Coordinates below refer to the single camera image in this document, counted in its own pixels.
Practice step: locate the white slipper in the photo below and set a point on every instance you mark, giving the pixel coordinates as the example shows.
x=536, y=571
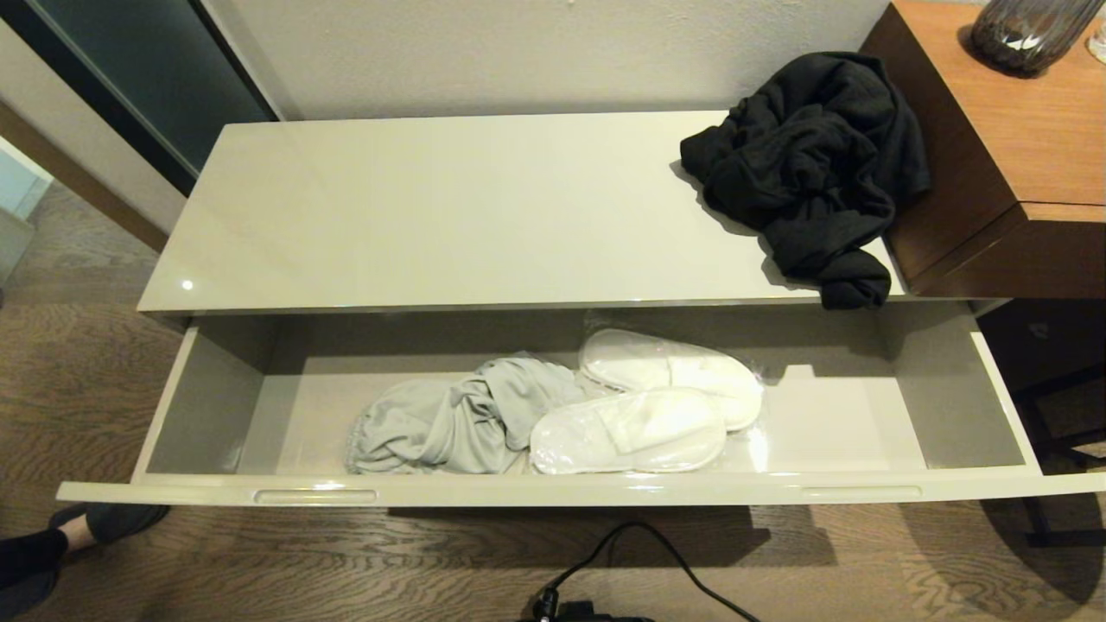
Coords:
x=683, y=367
x=631, y=432

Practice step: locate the light grey garment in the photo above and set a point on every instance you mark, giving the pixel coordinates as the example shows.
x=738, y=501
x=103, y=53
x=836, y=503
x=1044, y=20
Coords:
x=449, y=423

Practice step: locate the glossy beige wide drawer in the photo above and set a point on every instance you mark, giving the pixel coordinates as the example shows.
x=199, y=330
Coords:
x=276, y=415

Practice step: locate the black garment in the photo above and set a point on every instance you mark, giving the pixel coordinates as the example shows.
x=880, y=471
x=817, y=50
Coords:
x=812, y=155

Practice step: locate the robot base housing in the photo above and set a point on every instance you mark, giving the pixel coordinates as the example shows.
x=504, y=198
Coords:
x=587, y=615

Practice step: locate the glossy beige low cabinet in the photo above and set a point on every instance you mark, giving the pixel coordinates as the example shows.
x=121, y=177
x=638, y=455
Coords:
x=432, y=207

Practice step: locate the dark glass door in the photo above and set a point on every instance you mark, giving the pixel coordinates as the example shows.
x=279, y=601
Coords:
x=147, y=78

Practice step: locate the brown wooden desk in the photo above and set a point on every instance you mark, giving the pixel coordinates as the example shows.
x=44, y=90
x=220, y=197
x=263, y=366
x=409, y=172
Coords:
x=994, y=147

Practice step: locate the black metal stand legs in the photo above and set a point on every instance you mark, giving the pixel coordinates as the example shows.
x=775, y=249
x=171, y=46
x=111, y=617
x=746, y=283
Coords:
x=1063, y=432

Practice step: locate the dark ribbed glass vase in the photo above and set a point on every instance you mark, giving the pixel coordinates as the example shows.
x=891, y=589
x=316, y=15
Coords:
x=1024, y=34

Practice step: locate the brown wooden wall trim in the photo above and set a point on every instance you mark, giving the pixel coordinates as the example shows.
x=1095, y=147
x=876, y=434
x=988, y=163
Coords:
x=78, y=177

